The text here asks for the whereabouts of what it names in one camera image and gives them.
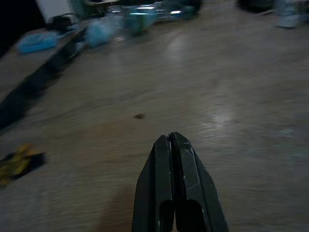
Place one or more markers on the clear plastic bottle green label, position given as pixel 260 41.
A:
pixel 144 18

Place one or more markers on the light blue face mask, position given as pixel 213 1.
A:
pixel 36 43

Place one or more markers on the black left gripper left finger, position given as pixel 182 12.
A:
pixel 161 174

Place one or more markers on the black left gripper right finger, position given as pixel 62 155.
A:
pixel 193 176

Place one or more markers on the pale blue crumpled packet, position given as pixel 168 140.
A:
pixel 287 13

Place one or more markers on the yellow and black snack wrapper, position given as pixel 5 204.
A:
pixel 17 164

